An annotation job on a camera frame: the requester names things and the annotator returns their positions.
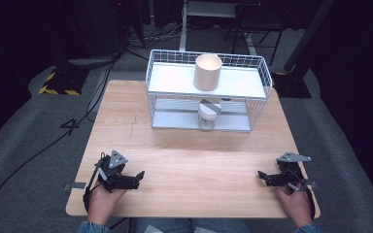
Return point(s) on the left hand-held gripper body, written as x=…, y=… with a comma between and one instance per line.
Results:
x=111, y=174

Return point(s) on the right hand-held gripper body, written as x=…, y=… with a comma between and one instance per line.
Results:
x=293, y=171

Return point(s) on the glass jar with white lid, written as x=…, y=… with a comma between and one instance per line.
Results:
x=209, y=111

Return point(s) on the cream mug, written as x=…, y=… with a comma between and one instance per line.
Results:
x=207, y=74

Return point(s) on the person's left hand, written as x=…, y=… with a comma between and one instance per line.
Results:
x=102, y=204

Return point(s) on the person's right hand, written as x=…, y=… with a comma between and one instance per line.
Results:
x=296, y=207

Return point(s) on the grey tape strip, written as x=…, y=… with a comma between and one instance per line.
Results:
x=311, y=184
x=77, y=185

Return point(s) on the yellow black striped stand base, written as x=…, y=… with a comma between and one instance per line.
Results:
x=61, y=82

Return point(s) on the black slanted post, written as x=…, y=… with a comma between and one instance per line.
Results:
x=307, y=35

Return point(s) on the black metal chair frame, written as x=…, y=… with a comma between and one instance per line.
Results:
x=259, y=19

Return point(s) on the white desk frame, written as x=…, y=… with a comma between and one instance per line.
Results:
x=207, y=9

